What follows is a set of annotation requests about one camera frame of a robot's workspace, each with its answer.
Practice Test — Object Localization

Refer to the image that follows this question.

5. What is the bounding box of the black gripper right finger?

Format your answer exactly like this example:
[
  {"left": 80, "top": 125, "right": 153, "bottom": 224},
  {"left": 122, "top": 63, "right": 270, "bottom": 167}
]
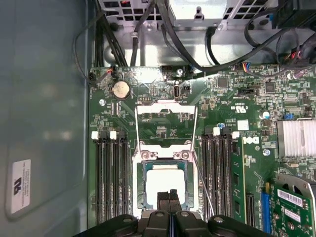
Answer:
[{"left": 169, "top": 189, "right": 270, "bottom": 237}]

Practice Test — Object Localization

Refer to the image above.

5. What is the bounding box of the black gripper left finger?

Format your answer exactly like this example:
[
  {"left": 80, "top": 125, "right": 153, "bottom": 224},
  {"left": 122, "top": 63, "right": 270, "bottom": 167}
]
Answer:
[{"left": 73, "top": 189, "right": 171, "bottom": 237}]

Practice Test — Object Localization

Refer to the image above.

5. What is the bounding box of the silver square CPU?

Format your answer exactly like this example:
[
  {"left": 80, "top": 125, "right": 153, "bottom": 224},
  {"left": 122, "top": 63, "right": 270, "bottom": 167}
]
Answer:
[{"left": 143, "top": 160, "right": 189, "bottom": 211}]

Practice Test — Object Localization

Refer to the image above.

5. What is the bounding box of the metal wire locking lever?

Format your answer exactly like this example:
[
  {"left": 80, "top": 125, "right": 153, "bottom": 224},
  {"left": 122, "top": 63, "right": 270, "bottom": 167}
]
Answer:
[{"left": 192, "top": 152, "right": 215, "bottom": 216}]

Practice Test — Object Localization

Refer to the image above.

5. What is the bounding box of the metal socket cover frame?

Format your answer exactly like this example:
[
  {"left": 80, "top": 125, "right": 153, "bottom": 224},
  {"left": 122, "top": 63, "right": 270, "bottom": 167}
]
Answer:
[{"left": 134, "top": 103, "right": 198, "bottom": 158}]

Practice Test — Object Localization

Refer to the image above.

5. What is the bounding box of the CPU socket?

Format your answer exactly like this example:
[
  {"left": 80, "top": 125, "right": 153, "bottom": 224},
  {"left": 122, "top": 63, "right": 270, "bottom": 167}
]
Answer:
[{"left": 132, "top": 144, "right": 200, "bottom": 220}]

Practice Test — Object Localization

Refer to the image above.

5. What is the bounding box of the RAM slot with black clip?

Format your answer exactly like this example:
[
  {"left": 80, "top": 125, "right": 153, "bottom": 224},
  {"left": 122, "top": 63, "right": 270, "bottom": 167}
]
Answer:
[
  {"left": 118, "top": 130, "right": 131, "bottom": 217},
  {"left": 201, "top": 127, "right": 213, "bottom": 219},
  {"left": 220, "top": 127, "right": 232, "bottom": 219},
  {"left": 100, "top": 130, "right": 112, "bottom": 222}
]

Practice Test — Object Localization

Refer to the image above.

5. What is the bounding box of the RAM slot with white clip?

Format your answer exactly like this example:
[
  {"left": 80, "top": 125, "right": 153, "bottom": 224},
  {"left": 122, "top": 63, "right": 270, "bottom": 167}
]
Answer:
[
  {"left": 90, "top": 131, "right": 103, "bottom": 223},
  {"left": 110, "top": 130, "right": 121, "bottom": 219},
  {"left": 211, "top": 126, "right": 221, "bottom": 218}
]

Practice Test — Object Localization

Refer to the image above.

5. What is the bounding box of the black expansion slot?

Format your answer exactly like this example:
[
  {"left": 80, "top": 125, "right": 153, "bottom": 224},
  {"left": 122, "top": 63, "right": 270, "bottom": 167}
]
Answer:
[{"left": 245, "top": 192, "right": 255, "bottom": 228}]

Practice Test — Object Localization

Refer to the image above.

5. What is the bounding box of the blue expansion slot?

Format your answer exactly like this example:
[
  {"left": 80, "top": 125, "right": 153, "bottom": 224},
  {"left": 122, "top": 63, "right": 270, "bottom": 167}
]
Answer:
[{"left": 260, "top": 191, "right": 272, "bottom": 234}]

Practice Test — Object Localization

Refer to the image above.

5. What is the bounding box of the green RAM stick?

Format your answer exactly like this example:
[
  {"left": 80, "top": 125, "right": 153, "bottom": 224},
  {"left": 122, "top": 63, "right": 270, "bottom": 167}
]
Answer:
[{"left": 231, "top": 137, "right": 245, "bottom": 223}]

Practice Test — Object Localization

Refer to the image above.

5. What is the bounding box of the green motherboard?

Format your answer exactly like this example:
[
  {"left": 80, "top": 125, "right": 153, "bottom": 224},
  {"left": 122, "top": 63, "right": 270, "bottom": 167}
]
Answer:
[{"left": 87, "top": 64, "right": 316, "bottom": 237}]

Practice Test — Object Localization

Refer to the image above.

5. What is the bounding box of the round coin battery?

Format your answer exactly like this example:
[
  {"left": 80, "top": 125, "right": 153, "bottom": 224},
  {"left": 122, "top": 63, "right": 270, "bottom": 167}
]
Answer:
[{"left": 112, "top": 80, "right": 130, "bottom": 100}]

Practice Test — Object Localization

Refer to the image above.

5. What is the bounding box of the silver chipset heatsink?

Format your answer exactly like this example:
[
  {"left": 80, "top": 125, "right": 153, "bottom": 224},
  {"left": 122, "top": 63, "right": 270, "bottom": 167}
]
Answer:
[{"left": 276, "top": 119, "right": 316, "bottom": 158}]

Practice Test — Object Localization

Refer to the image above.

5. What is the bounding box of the white certification sticker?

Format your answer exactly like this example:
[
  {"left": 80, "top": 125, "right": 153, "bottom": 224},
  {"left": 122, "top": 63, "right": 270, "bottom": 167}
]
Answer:
[{"left": 11, "top": 159, "right": 32, "bottom": 214}]

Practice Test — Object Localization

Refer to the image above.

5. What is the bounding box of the black open PC case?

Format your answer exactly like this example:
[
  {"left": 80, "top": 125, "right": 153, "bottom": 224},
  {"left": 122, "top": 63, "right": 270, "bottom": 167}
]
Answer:
[{"left": 0, "top": 0, "right": 316, "bottom": 237}]

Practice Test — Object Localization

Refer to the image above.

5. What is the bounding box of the grey metal drive cage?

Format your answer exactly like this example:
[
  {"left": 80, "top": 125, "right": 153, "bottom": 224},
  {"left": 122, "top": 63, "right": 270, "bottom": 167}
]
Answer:
[{"left": 98, "top": 0, "right": 284, "bottom": 33}]

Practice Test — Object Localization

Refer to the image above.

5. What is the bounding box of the black cable bundle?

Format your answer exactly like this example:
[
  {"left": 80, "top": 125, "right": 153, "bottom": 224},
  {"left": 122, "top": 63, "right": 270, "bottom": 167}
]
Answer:
[{"left": 95, "top": 9, "right": 128, "bottom": 67}]

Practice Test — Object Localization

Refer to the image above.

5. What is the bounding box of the thin black wire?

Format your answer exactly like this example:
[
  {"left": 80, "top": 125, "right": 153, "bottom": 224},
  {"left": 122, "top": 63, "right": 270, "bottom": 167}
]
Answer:
[{"left": 72, "top": 9, "right": 109, "bottom": 86}]

